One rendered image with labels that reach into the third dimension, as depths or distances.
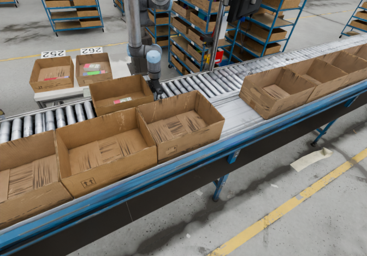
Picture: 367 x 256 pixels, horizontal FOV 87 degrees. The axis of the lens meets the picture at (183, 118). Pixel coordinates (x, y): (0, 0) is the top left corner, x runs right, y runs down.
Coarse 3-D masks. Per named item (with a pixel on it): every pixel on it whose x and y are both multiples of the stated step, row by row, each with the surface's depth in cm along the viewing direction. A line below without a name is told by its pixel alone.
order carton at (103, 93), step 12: (96, 84) 141; (108, 84) 145; (120, 84) 150; (132, 84) 154; (144, 84) 150; (96, 96) 147; (108, 96) 152; (120, 96) 156; (132, 96) 157; (144, 96) 158; (96, 108) 121; (108, 108) 124; (120, 108) 129
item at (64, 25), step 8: (72, 0) 405; (96, 0) 422; (48, 8) 362; (56, 8) 367; (64, 8) 372; (48, 16) 369; (56, 16) 387; (64, 16) 390; (72, 16) 393; (88, 16) 398; (96, 16) 404; (56, 24) 410; (64, 24) 413; (72, 24) 415; (56, 32) 393
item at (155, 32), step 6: (156, 12) 321; (162, 12) 325; (168, 12) 330; (162, 24) 339; (168, 24) 343; (150, 30) 368; (156, 30) 370; (162, 30) 372; (168, 30) 374; (156, 36) 350; (162, 36) 353; (156, 42) 353
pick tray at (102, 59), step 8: (80, 56) 182; (88, 56) 184; (96, 56) 187; (104, 56) 190; (80, 64) 186; (104, 64) 189; (80, 72) 177; (80, 80) 159; (88, 80) 161; (96, 80) 163; (104, 80) 166
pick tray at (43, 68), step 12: (36, 60) 170; (48, 60) 175; (60, 60) 178; (36, 72) 164; (48, 72) 173; (60, 72) 174; (72, 72) 168; (36, 84) 148; (48, 84) 152; (60, 84) 155; (72, 84) 159
